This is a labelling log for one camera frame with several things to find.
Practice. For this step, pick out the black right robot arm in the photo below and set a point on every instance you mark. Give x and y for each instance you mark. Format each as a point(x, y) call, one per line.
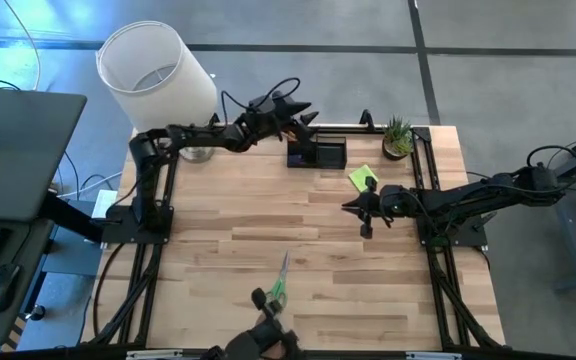
point(468, 192)

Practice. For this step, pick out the small black knob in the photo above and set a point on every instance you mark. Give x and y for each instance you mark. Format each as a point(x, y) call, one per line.
point(36, 312)

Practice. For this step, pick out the black table clamp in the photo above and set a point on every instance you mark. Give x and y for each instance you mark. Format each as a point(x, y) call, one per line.
point(213, 121)
point(366, 119)

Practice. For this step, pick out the black diagonal desk strut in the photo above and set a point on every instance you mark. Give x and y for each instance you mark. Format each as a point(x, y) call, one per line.
point(75, 217)

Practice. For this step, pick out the black computer mouse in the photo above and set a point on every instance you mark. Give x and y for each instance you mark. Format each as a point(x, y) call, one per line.
point(2, 287)

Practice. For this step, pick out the black bar with white brackets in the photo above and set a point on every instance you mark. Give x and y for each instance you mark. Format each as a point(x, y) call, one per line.
point(368, 356)

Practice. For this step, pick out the small potted green plant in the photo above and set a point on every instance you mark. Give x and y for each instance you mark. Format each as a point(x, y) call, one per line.
point(397, 142)

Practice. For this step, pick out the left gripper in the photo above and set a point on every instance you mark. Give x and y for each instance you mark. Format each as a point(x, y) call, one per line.
point(273, 120)

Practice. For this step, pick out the blue-grey floor plate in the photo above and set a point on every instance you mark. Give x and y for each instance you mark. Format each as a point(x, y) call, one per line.
point(75, 257)

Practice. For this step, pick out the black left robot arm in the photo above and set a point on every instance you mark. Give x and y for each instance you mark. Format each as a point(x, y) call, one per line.
point(143, 175)

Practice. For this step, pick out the white power adapter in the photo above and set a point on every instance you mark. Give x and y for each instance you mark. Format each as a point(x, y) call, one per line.
point(104, 204)

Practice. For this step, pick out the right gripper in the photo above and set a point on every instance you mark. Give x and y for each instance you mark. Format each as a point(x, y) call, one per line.
point(398, 202)

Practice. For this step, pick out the white shade silver table lamp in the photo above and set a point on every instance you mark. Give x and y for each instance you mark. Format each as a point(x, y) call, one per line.
point(168, 70)

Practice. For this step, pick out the black mesh desk organizer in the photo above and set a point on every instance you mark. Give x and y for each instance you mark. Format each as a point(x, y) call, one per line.
point(330, 152)

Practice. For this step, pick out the black extrusion side frame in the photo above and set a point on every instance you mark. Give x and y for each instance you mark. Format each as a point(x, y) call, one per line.
point(149, 300)
point(443, 300)

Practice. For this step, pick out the dark grey desk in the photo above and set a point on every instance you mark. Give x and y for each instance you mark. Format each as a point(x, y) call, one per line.
point(28, 150)

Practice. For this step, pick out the black handheld camera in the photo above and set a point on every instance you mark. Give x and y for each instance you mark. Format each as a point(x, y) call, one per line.
point(248, 345)

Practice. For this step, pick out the person's hand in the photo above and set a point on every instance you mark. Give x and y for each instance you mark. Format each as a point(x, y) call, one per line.
point(275, 350)

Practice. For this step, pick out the black extrusion crossbar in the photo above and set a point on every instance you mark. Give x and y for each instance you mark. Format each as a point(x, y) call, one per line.
point(358, 129)

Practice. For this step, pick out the green sticky note pad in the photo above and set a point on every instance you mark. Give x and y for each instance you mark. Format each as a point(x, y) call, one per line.
point(360, 176)

